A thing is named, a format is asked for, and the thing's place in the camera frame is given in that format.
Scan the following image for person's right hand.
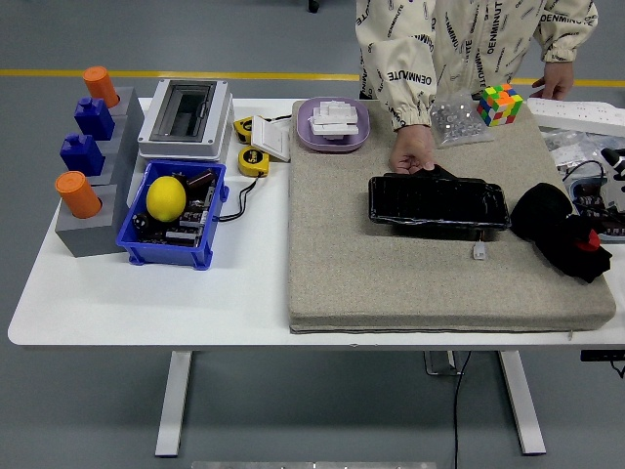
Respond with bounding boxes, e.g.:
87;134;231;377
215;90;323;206
388;124;437;176

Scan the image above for person's left hand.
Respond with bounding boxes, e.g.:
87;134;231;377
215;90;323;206
530;62;575;102

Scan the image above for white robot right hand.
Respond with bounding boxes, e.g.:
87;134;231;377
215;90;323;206
601;146;625;212

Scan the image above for black rag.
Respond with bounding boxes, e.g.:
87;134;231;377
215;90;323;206
510;183;613;284

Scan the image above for white power strip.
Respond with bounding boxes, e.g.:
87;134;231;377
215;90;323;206
525;97;625;139

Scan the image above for clear bag of metal nuts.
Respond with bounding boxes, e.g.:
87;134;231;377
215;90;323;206
429;89;497;149

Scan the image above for clear plastic bags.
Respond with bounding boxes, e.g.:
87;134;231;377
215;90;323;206
540;125;625;173

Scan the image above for colourful puzzle cube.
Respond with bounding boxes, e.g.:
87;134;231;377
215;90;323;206
476;83;524;128

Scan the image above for stack of white switches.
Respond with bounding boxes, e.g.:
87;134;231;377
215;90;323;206
307;97;361;142

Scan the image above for person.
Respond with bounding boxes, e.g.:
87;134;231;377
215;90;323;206
354;0;600;103

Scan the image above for purple tray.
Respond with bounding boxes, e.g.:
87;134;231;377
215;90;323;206
296;96;371;153

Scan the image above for grey-brown mat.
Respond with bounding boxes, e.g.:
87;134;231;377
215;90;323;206
287;100;617;336

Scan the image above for yellow tape measure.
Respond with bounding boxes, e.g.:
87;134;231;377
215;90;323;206
233;115;265;145
237;145;271;177

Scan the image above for black table control box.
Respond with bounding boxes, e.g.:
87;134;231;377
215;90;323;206
579;349;625;380

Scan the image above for grey white electrical box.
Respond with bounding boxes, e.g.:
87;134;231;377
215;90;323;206
136;78;234;163

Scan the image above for white table leg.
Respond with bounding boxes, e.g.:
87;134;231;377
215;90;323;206
154;350;194;459
497;350;547;456

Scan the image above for dark circuit board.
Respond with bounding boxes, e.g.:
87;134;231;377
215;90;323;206
132;183;219;245

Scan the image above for yellow lemon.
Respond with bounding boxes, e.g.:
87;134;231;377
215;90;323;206
146;175;188;224

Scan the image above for blue plastic bin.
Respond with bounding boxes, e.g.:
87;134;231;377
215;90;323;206
115;159;229;271

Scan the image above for orange cylinder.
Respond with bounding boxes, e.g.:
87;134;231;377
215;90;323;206
81;65;121;108
54;170;103;220

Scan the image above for blue block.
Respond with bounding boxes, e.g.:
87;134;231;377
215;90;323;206
73;96;116;142
60;133;106;177

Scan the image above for grey stepped block holder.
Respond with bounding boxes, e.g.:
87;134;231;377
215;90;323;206
54;86;146;259

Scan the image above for thin black cable loop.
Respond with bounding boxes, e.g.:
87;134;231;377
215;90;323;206
561;159;609;187

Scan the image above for white wall switch plate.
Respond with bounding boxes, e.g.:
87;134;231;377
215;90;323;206
250;116;293;162

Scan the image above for grey metal bracket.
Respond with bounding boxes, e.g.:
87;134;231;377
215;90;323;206
423;350;465;376

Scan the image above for hanging black cable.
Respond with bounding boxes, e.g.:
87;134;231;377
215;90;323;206
451;351;474;469

